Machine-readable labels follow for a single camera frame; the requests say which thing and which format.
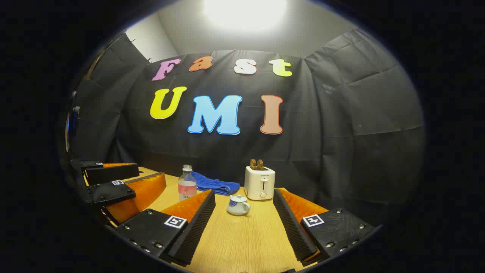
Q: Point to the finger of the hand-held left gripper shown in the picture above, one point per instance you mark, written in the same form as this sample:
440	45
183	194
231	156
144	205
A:
113	193
110	173

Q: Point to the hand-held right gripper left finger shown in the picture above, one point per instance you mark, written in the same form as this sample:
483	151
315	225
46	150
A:
197	227

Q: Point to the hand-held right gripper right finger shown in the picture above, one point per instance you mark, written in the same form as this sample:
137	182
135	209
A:
293	227

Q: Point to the clear plastic water bottle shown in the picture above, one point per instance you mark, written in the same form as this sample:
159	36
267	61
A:
187	187

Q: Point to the white blue patterned teacup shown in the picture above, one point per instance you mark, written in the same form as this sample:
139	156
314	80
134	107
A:
237	209

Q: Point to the white blue teacup lid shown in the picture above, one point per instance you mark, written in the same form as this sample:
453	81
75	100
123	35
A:
238	199

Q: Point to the blue folded towel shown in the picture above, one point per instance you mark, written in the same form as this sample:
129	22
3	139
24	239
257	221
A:
214	185

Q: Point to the white toaster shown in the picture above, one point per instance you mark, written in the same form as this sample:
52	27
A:
259	184

